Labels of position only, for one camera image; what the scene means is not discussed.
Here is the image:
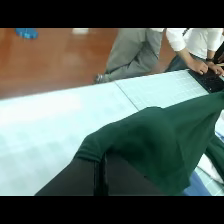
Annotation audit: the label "person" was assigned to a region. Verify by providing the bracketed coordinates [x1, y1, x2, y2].
[164, 27, 224, 77]

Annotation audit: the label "black laptop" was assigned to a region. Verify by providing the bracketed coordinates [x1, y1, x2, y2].
[187, 68, 224, 94]

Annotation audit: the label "blue garment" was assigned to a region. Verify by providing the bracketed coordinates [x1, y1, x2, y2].
[182, 169, 215, 196]

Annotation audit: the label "person's legs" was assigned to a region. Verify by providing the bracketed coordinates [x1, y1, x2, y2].
[94, 27, 165, 84]

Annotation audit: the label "blue object on floor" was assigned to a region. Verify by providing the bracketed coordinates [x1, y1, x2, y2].
[14, 27, 40, 41]

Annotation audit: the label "dark green T-shirt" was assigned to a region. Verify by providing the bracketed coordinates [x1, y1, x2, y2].
[73, 90, 224, 196]

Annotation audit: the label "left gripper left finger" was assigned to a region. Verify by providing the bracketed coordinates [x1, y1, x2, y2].
[34, 157, 102, 196]

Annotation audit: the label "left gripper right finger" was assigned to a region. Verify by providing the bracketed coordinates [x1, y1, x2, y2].
[102, 153, 168, 196]

